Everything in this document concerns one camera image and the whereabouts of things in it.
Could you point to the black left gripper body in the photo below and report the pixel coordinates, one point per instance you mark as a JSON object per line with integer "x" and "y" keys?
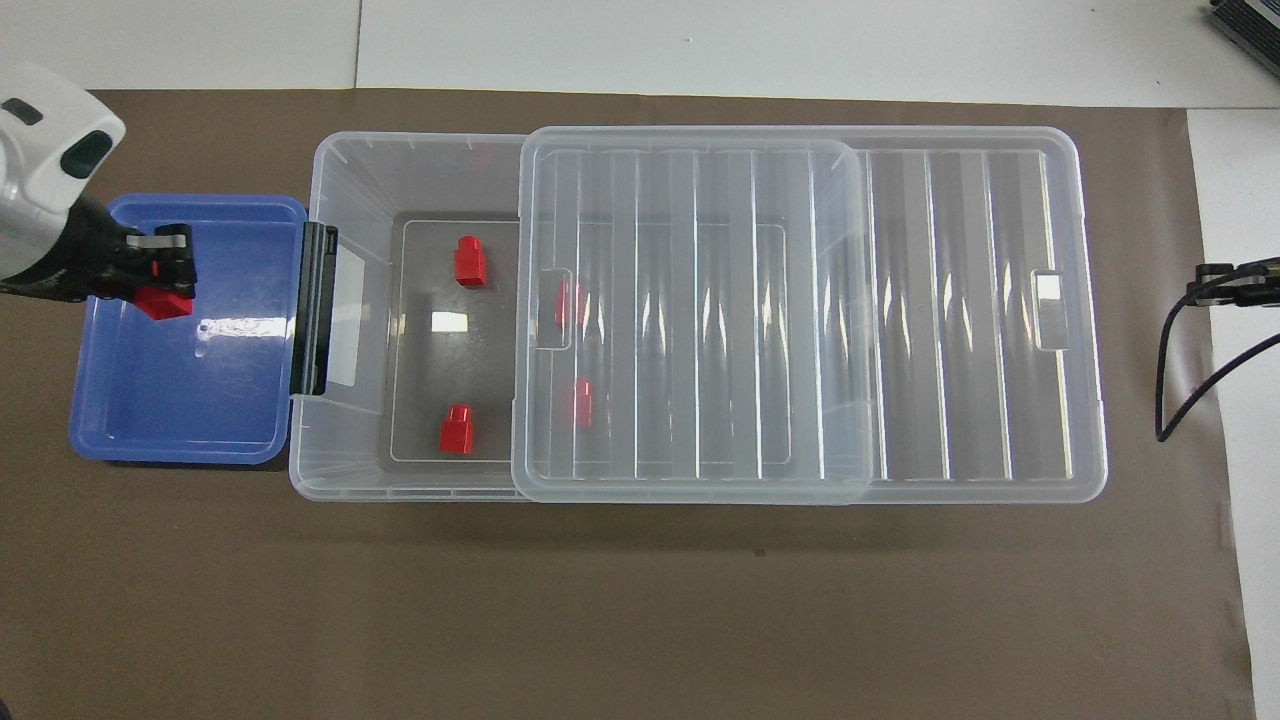
{"x": 85, "y": 260}

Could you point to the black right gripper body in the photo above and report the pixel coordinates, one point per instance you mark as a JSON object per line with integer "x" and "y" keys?
{"x": 1260, "y": 285}

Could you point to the red block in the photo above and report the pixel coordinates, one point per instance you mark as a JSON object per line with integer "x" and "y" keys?
{"x": 470, "y": 262}
{"x": 582, "y": 405}
{"x": 568, "y": 305}
{"x": 165, "y": 305}
{"x": 457, "y": 432}

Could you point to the clear ribbed box lid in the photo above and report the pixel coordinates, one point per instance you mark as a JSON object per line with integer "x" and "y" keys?
{"x": 950, "y": 400}

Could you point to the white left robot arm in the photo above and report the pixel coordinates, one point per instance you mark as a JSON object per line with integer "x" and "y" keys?
{"x": 40, "y": 150}

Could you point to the blue plastic tray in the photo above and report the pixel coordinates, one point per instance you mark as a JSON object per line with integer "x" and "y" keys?
{"x": 200, "y": 400}

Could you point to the black box latch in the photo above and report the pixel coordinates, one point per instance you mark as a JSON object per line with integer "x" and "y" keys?
{"x": 312, "y": 310}

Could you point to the clear plastic storage box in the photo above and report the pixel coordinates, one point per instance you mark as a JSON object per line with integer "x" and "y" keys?
{"x": 350, "y": 440}

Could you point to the black ribbed device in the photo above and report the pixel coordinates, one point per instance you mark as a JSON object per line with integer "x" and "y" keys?
{"x": 1255, "y": 20}

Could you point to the brown table mat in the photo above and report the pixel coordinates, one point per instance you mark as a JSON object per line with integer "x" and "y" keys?
{"x": 600, "y": 620}

